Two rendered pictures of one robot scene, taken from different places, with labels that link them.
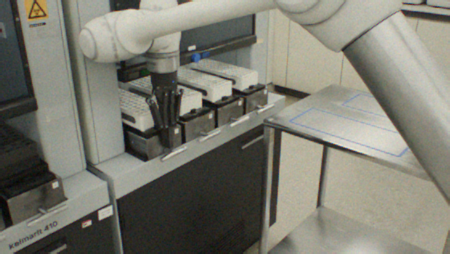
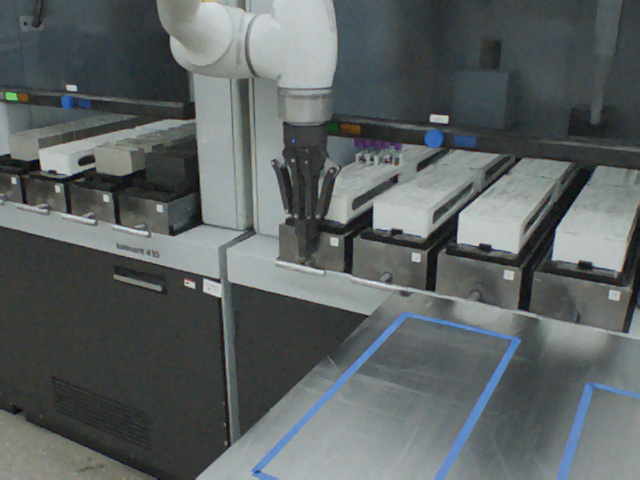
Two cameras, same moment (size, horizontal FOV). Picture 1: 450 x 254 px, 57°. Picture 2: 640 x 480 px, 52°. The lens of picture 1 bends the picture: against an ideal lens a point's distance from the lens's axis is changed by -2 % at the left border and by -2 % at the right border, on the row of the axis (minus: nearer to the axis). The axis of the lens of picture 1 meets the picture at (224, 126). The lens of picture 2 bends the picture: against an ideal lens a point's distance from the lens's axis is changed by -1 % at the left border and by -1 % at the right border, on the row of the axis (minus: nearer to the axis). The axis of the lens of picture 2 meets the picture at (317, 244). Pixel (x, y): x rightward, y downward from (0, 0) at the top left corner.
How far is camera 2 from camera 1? 1.30 m
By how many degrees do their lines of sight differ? 71
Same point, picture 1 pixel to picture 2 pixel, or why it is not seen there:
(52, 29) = not seen: hidden behind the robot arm
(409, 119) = not seen: outside the picture
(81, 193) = (187, 240)
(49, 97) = (208, 113)
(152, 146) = (287, 240)
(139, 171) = (263, 265)
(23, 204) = (130, 209)
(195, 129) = (376, 261)
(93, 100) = (259, 140)
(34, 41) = not seen: hidden behind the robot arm
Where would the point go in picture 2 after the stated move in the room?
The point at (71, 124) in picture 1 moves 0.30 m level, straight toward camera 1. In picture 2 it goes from (228, 159) to (77, 181)
